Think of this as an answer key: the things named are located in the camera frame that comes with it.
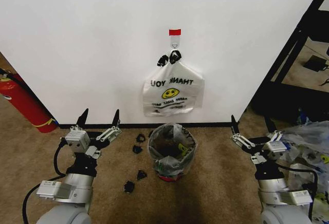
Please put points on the small trash bin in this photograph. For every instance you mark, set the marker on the small trash bin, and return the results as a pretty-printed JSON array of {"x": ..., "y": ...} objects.
[{"x": 168, "y": 178}]

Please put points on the clear plastic bin liner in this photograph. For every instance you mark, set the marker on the clear plastic bin liner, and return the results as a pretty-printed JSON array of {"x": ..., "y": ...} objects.
[{"x": 189, "y": 141}]

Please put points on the clear wall hook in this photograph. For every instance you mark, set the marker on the clear wall hook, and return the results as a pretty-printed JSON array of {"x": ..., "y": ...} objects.
[{"x": 175, "y": 41}]

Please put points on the black metal shelf frame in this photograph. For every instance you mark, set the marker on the black metal shelf frame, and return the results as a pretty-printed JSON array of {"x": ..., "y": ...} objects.
[{"x": 295, "y": 46}]

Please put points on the red tape strip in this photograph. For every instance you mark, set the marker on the red tape strip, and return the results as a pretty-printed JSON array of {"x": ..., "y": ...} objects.
[{"x": 175, "y": 32}]

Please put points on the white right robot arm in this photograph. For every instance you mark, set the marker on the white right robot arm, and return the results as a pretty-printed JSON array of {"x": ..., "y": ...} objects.
[{"x": 273, "y": 190}]

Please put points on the white smiley garbage bag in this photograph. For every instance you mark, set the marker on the white smiley garbage bag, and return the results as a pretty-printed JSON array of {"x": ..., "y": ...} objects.
[{"x": 173, "y": 90}]

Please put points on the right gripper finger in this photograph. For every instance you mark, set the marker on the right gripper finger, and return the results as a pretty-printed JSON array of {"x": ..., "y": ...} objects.
[
  {"x": 234, "y": 125},
  {"x": 270, "y": 125}
]

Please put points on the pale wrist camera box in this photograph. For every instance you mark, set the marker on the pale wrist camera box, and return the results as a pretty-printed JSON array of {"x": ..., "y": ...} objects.
[
  {"x": 76, "y": 141},
  {"x": 275, "y": 148}
]

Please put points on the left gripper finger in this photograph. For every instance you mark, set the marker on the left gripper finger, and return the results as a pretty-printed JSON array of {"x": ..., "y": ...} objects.
[
  {"x": 82, "y": 118},
  {"x": 116, "y": 121}
]

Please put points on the red fire extinguisher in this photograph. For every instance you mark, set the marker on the red fire extinguisher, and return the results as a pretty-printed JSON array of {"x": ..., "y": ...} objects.
[{"x": 23, "y": 100}]

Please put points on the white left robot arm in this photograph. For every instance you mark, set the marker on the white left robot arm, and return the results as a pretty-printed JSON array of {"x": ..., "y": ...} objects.
[{"x": 77, "y": 184}]

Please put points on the pile of plastic bags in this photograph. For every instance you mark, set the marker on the pile of plastic bags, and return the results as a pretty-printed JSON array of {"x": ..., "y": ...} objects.
[{"x": 308, "y": 138}]

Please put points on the black box device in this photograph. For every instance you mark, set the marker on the black box device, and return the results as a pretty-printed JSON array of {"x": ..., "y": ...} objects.
[{"x": 315, "y": 63}]

